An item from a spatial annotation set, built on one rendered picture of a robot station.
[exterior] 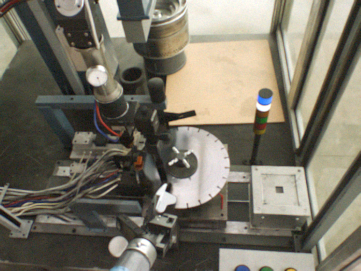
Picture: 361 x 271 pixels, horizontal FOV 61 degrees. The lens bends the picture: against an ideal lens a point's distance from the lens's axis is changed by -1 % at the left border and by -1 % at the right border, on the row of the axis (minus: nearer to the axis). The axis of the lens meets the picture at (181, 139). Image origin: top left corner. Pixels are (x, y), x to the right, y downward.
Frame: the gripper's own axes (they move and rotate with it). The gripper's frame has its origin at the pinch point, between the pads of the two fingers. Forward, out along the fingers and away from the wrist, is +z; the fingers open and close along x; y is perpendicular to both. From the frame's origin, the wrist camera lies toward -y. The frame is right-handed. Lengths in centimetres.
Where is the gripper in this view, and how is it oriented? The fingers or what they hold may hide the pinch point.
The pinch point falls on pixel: (162, 204)
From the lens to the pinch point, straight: 96.2
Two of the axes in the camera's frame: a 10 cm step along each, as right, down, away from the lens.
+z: 2.8, -3.3, 9.0
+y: 9.6, 1.8, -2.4
